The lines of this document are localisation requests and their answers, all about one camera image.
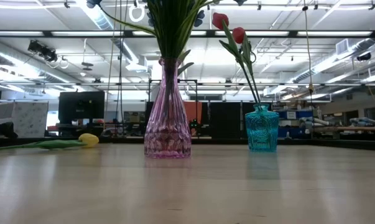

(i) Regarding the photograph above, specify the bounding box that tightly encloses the pink glass vase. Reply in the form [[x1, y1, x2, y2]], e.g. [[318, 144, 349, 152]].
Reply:
[[143, 57, 193, 159]]

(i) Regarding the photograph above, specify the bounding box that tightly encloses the red artificial tulip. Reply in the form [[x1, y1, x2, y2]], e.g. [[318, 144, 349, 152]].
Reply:
[[211, 12, 259, 105], [231, 27, 262, 105]]

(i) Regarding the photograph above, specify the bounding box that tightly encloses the teal glass vase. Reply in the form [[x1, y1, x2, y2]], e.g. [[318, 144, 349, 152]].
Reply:
[[244, 103, 280, 153]]

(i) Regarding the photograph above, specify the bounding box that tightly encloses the black partition panel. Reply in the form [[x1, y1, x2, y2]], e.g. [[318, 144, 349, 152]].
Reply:
[[202, 101, 274, 140]]

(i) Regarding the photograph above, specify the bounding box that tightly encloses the black bar with strip lights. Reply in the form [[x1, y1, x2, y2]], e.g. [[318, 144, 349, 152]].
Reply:
[[0, 29, 375, 39]]

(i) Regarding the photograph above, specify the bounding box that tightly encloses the black computer monitor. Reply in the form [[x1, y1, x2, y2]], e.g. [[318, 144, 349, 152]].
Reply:
[[58, 90, 106, 119]]

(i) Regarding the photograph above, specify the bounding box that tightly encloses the blue storage bin rack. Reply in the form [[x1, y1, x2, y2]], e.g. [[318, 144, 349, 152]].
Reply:
[[272, 108, 315, 139]]

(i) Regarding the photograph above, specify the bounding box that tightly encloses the white partition panel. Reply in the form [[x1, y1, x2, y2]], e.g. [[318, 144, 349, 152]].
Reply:
[[0, 101, 50, 138]]

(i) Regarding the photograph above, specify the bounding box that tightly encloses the black ceiling projector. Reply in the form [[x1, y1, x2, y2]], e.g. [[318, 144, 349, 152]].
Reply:
[[27, 39, 59, 63]]

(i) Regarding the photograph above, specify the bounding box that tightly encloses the white air vent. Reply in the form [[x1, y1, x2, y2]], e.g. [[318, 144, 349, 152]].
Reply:
[[335, 39, 350, 55]]

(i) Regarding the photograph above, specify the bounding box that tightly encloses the brown wooden bench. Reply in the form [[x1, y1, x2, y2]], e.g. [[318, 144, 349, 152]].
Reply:
[[314, 126, 375, 132]]

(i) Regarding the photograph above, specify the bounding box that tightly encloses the black dome fixture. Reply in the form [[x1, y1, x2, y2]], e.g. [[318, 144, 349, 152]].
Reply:
[[356, 52, 373, 62]]

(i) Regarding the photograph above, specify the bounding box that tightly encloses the black hanging cable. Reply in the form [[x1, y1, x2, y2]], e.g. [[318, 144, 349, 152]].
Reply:
[[118, 0, 126, 124]]

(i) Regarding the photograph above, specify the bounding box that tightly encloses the black horizontal rail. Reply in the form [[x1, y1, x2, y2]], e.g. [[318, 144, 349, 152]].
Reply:
[[0, 81, 375, 88]]

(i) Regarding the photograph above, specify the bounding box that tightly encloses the white ring light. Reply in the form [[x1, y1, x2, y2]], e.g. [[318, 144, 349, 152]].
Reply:
[[128, 3, 146, 23]]

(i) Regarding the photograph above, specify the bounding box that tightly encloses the hanging cable with yellow plug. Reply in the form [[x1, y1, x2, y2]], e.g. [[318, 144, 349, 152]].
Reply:
[[302, 0, 315, 103]]

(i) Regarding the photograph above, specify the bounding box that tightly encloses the black aluminium table frame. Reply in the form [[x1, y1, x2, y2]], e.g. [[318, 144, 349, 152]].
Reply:
[[0, 136, 375, 152]]

